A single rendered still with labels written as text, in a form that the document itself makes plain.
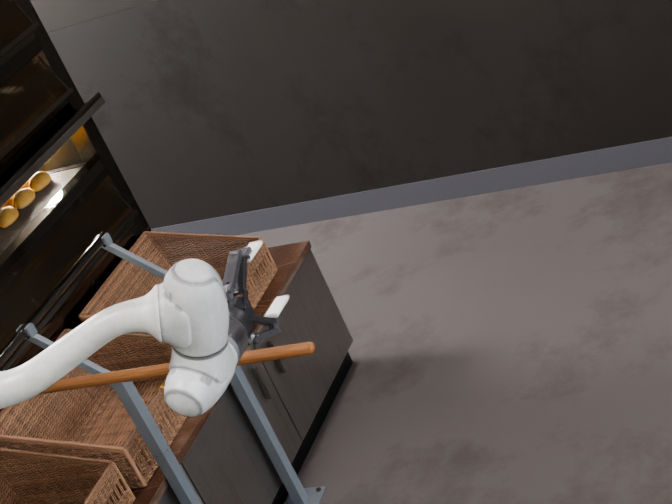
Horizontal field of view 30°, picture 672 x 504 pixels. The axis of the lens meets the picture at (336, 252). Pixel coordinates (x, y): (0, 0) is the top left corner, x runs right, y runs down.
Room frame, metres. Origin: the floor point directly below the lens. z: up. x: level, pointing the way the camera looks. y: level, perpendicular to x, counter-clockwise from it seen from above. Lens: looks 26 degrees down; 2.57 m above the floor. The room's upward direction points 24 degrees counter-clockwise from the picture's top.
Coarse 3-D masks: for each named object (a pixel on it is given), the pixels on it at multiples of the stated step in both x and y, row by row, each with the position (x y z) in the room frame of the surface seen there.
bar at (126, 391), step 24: (96, 240) 3.71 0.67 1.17; (144, 264) 3.67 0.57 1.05; (24, 336) 3.29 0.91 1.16; (0, 360) 3.19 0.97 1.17; (120, 384) 3.19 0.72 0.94; (240, 384) 3.60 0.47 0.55; (144, 408) 3.21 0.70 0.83; (144, 432) 3.20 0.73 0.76; (264, 432) 3.60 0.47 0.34; (168, 456) 3.20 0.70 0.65; (168, 480) 3.20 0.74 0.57; (288, 480) 3.60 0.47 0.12
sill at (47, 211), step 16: (96, 160) 4.45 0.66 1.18; (80, 176) 4.35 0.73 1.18; (64, 192) 4.26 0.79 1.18; (80, 192) 4.29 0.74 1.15; (48, 208) 4.18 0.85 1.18; (64, 208) 4.19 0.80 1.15; (32, 224) 4.09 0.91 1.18; (48, 224) 4.10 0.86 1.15; (16, 240) 4.01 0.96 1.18; (32, 240) 4.01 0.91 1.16; (0, 256) 3.93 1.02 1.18; (16, 256) 3.92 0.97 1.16; (0, 272) 3.84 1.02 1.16
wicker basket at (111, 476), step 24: (0, 456) 3.36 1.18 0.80; (24, 456) 3.31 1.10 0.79; (48, 456) 3.27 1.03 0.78; (72, 456) 3.24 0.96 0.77; (0, 480) 3.37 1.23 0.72; (24, 480) 3.34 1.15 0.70; (48, 480) 3.30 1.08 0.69; (72, 480) 3.26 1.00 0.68; (96, 480) 3.22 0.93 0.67; (120, 480) 3.17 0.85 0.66
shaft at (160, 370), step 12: (264, 348) 2.55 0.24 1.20; (276, 348) 2.53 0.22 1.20; (288, 348) 2.51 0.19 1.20; (300, 348) 2.49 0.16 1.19; (312, 348) 2.48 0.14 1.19; (240, 360) 2.56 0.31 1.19; (252, 360) 2.55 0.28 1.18; (264, 360) 2.54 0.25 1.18; (108, 372) 2.77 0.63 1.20; (120, 372) 2.74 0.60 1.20; (132, 372) 2.72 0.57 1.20; (144, 372) 2.70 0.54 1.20; (156, 372) 2.68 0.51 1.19; (168, 372) 2.66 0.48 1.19; (60, 384) 2.82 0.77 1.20; (72, 384) 2.80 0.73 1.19; (84, 384) 2.78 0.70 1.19; (96, 384) 2.77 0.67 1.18
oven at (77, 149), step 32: (32, 32) 4.45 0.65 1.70; (0, 64) 4.25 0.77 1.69; (96, 128) 4.51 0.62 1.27; (64, 160) 4.53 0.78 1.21; (128, 192) 4.50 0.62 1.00; (32, 256) 3.98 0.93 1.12; (0, 288) 3.81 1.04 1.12; (64, 320) 3.96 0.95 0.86; (32, 352) 3.78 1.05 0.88; (64, 416) 3.76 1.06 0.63
